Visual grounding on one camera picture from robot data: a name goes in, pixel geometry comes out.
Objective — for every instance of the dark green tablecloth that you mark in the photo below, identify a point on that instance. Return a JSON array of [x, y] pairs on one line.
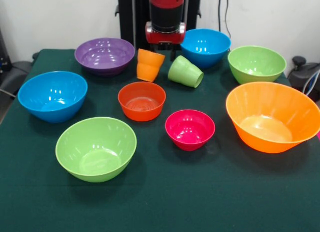
[[175, 192]]

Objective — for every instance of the small red-orange plastic bowl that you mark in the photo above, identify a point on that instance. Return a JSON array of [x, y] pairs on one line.
[[141, 114]]

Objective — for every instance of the green plastic cup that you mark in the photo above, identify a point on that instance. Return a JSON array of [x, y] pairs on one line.
[[183, 71]]

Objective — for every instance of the orange plastic cup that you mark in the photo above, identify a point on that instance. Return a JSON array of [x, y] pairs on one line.
[[147, 69]]

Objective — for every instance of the large orange plastic bowl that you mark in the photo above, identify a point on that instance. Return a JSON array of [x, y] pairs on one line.
[[270, 111]]

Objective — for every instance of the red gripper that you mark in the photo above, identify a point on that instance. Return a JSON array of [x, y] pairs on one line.
[[165, 37]]

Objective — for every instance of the small pink plastic bowl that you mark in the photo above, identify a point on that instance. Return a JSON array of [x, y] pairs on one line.
[[190, 131]]

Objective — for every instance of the grey pedestal leg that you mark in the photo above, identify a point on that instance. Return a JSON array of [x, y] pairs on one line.
[[17, 71], [300, 76]]

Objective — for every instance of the blue plastic bowl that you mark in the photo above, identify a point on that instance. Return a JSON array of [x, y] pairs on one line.
[[50, 96], [207, 57]]

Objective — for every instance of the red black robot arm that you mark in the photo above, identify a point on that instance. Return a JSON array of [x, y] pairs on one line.
[[166, 14]]

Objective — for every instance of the purple plastic bowl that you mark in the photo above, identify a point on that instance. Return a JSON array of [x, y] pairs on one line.
[[100, 54]]

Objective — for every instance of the green plastic bowl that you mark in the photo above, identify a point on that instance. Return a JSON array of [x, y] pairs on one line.
[[95, 146], [255, 66]]

